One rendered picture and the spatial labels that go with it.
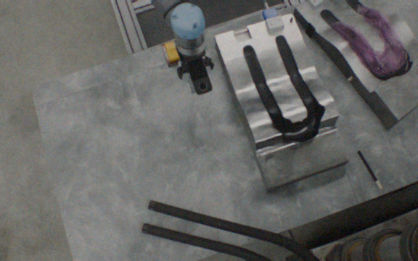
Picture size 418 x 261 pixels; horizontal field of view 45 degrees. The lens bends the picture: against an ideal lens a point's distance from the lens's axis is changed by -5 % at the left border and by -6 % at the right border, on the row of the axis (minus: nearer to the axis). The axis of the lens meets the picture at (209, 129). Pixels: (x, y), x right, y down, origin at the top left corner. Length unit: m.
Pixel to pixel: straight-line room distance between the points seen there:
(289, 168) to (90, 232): 0.63
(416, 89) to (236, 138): 0.58
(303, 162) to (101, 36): 1.47
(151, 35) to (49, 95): 0.81
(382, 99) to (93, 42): 1.58
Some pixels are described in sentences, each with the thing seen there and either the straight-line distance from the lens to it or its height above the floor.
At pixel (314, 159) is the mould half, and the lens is 1.58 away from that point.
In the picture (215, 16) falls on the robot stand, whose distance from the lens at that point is 2.46.
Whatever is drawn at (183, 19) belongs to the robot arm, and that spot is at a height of 1.30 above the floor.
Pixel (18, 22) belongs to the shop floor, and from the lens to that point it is 2.90.
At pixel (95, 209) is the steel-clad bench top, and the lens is 1.64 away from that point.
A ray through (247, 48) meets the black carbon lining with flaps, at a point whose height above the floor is 0.89.
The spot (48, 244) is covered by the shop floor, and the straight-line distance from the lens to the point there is 2.51.
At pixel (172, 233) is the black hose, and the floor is 0.85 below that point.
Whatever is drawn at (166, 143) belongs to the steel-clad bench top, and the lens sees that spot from 1.64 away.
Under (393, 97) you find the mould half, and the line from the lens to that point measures 1.64.
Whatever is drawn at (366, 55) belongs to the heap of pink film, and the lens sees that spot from 1.67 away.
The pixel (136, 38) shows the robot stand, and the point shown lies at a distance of 2.42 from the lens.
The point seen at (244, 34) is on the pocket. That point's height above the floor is 0.86.
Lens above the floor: 2.38
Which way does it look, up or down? 74 degrees down
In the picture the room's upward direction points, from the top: 5 degrees counter-clockwise
